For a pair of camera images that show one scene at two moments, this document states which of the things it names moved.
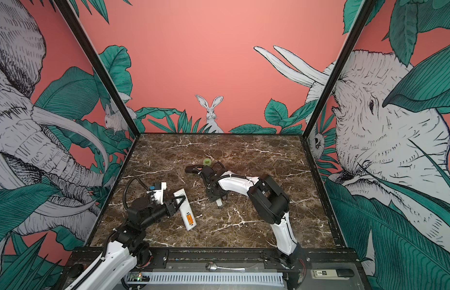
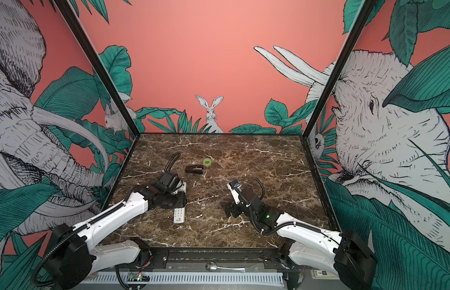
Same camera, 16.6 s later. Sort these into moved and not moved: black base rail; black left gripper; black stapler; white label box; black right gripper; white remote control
Moved: black left gripper; black right gripper; white remote control
Not moved: white label box; black stapler; black base rail
